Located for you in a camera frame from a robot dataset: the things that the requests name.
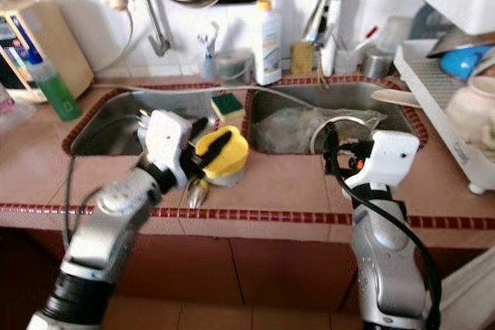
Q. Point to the translucent toothbrush cup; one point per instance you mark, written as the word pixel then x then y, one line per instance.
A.
pixel 207 69

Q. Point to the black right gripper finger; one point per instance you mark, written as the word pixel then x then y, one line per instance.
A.
pixel 332 148

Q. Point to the beige wooden spatula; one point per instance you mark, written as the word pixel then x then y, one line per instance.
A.
pixel 398 98

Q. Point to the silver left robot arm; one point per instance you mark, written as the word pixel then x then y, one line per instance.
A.
pixel 100 237

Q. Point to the yellow plastic bowl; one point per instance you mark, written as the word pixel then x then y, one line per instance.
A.
pixel 232 161

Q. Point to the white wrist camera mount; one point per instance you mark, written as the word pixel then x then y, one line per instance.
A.
pixel 162 141
pixel 390 156

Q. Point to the small steel cup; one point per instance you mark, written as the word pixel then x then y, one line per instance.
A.
pixel 377 65

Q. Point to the blue bowl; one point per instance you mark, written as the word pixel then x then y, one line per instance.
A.
pixel 468 63

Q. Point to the green dish soap bottle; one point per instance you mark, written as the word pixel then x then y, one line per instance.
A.
pixel 58 94

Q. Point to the clear plastic bag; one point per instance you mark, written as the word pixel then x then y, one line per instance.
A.
pixel 286 129

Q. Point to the plain yellow sponge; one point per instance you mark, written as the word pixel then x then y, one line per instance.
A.
pixel 302 58

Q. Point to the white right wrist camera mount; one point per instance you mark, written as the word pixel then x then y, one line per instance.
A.
pixel 390 156

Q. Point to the beige ceramic jar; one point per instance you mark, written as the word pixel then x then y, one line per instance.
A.
pixel 472 113

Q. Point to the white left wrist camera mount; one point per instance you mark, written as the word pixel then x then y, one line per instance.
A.
pixel 162 141

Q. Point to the metal strainer with food scraps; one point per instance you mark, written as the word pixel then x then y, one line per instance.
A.
pixel 352 130

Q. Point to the white detergent bottle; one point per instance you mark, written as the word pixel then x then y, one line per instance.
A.
pixel 268 48

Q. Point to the steel spoon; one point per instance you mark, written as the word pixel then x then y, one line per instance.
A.
pixel 197 195

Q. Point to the beige water purifier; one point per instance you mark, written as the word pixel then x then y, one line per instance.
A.
pixel 62 44

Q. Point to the green and yellow scrub sponge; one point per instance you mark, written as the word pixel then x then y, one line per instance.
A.
pixel 227 106

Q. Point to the white dish rack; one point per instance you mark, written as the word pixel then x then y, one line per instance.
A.
pixel 433 90

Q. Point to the thin chrome purifier tap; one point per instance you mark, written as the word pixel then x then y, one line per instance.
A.
pixel 158 36

